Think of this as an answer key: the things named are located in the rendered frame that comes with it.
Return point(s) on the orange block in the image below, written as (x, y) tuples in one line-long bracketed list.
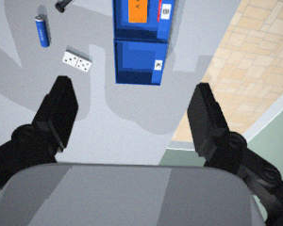
[(137, 11)]

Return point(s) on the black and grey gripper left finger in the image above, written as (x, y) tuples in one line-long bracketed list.
[(50, 129)]

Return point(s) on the white domino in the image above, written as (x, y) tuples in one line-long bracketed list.
[(76, 60)]

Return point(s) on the black bolt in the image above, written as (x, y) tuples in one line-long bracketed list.
[(60, 6)]

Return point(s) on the blue rack of bins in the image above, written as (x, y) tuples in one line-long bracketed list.
[(140, 63)]

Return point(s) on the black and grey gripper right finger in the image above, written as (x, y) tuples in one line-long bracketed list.
[(228, 151)]

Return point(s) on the blue battery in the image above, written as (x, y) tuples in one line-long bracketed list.
[(42, 30)]

